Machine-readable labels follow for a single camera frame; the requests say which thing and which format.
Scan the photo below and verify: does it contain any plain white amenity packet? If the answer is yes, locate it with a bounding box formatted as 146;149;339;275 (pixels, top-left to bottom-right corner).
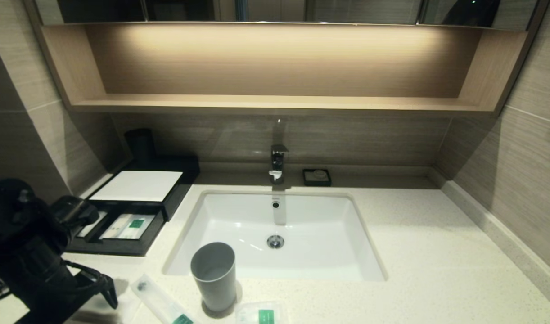
77;211;108;238

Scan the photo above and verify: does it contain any packet with green square label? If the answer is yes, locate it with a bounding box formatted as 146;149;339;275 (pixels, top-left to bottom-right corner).
236;301;290;324

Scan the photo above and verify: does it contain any white sink basin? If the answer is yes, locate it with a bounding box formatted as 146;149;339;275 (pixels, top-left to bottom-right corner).
162;190;388;283

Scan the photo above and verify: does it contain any black soap dish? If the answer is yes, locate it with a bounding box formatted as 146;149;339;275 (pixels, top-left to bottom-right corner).
302;169;332;187

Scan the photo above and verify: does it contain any wooden wall shelf niche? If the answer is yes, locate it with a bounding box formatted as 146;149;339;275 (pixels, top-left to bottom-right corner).
25;22;548;117

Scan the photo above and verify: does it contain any black amenity box housing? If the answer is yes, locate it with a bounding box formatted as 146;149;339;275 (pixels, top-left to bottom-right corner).
84;155;201;222

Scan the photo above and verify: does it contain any mirror cabinet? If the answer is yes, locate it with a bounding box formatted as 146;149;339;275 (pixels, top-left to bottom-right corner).
36;0;539;31

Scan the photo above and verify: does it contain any white board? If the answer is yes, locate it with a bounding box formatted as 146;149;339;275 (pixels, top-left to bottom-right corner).
90;171;184;202

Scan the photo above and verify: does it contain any vanity kit packet green label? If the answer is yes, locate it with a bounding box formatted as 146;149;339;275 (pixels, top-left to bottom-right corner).
117;215;157;240

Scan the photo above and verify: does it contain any black cylindrical cup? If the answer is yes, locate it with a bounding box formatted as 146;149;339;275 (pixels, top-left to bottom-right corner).
124;129;158;165

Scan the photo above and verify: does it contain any black cable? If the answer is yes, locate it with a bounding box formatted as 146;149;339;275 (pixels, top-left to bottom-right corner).
64;262;110;282

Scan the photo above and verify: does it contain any toothbrush packet with green label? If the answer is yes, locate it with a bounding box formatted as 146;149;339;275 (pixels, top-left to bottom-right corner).
131;274;199;324

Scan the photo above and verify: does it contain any grey plastic cup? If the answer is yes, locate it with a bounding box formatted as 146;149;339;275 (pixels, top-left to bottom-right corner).
189;242;237;312

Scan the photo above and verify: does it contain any comb packet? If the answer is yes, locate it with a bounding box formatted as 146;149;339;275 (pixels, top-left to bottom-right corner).
99;214;134;239

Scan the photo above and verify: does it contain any black drawer amenity box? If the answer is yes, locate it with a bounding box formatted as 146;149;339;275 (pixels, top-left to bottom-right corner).
66;202;167;256

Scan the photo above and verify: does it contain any chrome faucet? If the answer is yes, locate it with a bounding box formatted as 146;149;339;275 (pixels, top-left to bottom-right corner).
269;144;289;185

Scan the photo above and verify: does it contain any clear toothbrush packet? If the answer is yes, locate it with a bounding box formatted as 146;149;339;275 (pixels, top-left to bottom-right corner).
75;292;140;324

